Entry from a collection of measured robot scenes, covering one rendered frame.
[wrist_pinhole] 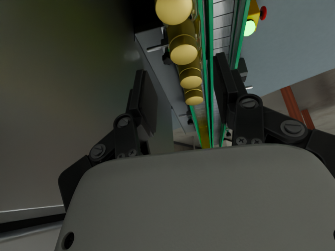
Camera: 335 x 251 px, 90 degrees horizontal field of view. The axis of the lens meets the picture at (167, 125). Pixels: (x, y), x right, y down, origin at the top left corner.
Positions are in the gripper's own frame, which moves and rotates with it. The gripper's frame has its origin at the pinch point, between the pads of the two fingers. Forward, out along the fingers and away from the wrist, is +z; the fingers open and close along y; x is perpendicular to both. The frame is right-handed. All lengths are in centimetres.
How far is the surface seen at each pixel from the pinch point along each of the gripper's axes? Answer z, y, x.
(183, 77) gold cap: 11.5, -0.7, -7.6
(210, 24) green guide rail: 32.5, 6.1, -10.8
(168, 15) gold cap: 8.8, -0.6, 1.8
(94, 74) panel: 9.8, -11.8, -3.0
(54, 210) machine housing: -5.6, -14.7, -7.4
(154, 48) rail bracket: 33.9, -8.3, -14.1
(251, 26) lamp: 47, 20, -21
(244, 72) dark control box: 55, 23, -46
